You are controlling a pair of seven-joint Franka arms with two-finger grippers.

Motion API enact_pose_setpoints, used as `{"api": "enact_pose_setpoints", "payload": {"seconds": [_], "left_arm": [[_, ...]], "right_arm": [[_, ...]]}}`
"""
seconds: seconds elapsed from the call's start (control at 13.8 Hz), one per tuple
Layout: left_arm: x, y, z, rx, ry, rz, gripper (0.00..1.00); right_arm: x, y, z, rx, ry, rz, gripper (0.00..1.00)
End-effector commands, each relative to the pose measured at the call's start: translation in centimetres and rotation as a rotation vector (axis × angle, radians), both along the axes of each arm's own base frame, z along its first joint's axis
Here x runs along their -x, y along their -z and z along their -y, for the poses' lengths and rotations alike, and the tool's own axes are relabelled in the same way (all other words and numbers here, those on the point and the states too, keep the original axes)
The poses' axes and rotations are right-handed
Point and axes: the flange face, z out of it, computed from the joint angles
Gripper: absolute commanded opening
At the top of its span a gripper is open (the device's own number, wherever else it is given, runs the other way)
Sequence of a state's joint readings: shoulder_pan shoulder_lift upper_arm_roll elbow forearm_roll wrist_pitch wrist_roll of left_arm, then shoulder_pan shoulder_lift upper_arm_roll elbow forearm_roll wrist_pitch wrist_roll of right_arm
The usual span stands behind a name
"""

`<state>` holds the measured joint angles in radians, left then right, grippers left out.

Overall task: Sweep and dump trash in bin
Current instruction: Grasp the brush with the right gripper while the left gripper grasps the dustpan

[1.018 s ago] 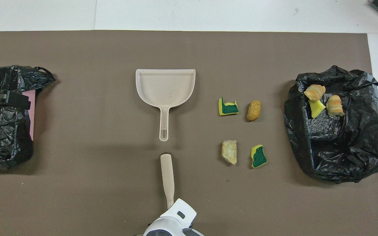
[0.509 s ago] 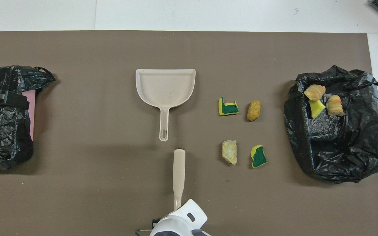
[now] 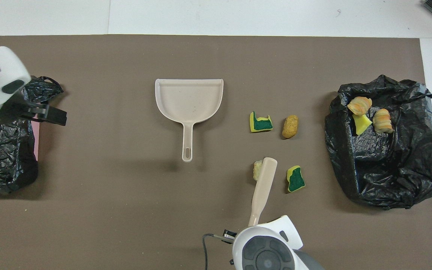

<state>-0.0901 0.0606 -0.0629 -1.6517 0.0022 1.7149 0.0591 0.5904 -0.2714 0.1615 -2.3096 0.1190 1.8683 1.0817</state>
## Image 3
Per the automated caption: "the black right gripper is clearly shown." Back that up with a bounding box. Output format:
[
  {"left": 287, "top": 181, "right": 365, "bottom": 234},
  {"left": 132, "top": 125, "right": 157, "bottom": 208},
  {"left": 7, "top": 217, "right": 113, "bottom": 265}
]
[{"left": 222, "top": 229, "right": 239, "bottom": 244}]

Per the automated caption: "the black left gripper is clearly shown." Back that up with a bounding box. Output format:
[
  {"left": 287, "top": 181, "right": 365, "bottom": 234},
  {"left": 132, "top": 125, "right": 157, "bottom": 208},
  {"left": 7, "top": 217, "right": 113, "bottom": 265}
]
[{"left": 0, "top": 88, "right": 67, "bottom": 126}]

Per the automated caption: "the beige brush with black bristles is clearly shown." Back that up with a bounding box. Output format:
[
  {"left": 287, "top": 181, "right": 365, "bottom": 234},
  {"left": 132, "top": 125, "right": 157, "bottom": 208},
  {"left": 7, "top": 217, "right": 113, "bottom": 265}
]
[{"left": 248, "top": 157, "right": 278, "bottom": 227}]

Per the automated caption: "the pale beige bread chunk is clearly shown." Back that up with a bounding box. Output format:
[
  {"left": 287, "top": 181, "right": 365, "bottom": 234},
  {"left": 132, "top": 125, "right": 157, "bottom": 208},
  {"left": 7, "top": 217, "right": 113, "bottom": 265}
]
[{"left": 253, "top": 160, "right": 264, "bottom": 182}]

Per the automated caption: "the green yellow sponge piece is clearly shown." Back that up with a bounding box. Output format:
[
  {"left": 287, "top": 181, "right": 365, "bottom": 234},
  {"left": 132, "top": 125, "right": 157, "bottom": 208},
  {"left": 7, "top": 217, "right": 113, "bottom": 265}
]
[{"left": 286, "top": 165, "right": 306, "bottom": 193}]

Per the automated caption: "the notched green yellow sponge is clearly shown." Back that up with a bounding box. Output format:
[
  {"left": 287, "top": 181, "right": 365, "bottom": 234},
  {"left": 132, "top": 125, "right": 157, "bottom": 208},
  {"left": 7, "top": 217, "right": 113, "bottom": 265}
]
[{"left": 249, "top": 111, "right": 273, "bottom": 133}]

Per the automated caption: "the beige plastic dustpan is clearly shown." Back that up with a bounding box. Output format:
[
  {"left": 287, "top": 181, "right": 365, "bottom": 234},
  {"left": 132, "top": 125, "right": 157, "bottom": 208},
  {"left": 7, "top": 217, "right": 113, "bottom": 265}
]
[{"left": 155, "top": 78, "right": 224, "bottom": 163}]

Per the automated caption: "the plain yellow sponge piece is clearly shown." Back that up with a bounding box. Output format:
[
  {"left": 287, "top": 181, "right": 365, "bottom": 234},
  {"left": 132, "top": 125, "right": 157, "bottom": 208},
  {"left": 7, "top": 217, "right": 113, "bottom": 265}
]
[{"left": 352, "top": 114, "right": 373, "bottom": 136}]

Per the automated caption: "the wide pale flaky pastry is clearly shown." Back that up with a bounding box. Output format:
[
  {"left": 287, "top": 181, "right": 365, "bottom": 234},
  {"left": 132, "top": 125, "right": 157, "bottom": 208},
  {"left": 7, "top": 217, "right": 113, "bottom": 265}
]
[{"left": 347, "top": 96, "right": 373, "bottom": 116}]

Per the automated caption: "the small orange striped croissant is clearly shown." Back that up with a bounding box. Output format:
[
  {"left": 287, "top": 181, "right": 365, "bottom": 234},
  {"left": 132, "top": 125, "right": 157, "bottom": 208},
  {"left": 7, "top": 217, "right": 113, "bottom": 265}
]
[{"left": 373, "top": 108, "right": 394, "bottom": 134}]

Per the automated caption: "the pink bin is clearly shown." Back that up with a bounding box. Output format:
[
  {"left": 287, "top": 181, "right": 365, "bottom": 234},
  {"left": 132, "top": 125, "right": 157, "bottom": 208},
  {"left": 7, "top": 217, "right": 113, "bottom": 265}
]
[{"left": 32, "top": 120, "right": 41, "bottom": 162}]

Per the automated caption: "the crumpled black trash bag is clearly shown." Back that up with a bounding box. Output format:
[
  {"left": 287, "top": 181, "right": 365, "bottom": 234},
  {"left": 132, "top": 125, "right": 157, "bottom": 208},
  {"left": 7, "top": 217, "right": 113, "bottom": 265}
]
[{"left": 0, "top": 76, "right": 65, "bottom": 194}]

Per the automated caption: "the open black bag-lined bin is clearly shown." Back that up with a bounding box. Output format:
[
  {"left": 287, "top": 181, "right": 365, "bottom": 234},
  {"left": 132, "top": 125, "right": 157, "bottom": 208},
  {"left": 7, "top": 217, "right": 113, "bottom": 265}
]
[{"left": 325, "top": 74, "right": 432, "bottom": 210}]

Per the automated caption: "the brown table mat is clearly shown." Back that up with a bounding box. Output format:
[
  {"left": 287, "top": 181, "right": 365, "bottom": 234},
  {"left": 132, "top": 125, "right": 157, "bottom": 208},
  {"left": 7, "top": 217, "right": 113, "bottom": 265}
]
[{"left": 0, "top": 34, "right": 432, "bottom": 270}]

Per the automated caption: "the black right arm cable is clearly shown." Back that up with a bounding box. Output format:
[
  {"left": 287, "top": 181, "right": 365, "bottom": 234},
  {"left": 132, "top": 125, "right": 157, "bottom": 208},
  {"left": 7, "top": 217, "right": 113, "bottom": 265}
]
[{"left": 202, "top": 234, "right": 226, "bottom": 270}]

